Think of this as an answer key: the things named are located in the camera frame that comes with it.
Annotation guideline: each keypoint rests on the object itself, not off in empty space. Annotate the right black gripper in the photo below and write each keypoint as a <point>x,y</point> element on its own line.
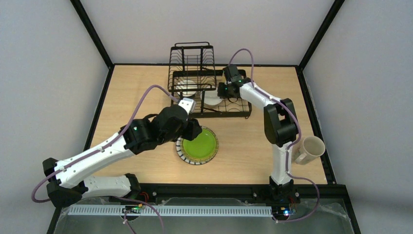
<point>222,91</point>

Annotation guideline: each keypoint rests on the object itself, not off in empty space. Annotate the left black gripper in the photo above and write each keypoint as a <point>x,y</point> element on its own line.
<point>195,130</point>

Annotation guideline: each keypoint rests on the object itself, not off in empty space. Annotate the plain white bowl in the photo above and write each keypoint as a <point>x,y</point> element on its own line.
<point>211,98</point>

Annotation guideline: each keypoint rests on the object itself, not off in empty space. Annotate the teal patterned white bowl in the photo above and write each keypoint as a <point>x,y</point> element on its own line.
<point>186,88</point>

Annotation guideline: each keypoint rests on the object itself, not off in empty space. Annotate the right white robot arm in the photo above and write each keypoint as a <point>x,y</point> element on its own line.
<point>281,128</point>

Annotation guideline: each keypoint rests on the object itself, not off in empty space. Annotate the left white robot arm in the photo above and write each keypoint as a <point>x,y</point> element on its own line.
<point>72,179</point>

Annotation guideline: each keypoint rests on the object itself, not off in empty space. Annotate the blue striped white plate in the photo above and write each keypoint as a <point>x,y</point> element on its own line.
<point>185,158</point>

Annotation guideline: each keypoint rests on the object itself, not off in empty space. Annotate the green plate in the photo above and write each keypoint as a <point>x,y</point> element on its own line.
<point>203,147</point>

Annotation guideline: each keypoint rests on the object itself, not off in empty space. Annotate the beige mug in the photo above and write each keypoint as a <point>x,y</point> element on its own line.
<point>307,150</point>

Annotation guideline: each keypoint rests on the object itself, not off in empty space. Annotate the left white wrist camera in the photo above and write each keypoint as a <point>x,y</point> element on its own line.
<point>188,104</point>

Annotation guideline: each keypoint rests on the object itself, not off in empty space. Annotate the black wire dish rack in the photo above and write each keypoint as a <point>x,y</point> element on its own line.
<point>196,61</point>

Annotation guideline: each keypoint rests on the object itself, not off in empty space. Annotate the white slotted cable duct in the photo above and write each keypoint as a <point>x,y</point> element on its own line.
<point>196,211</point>

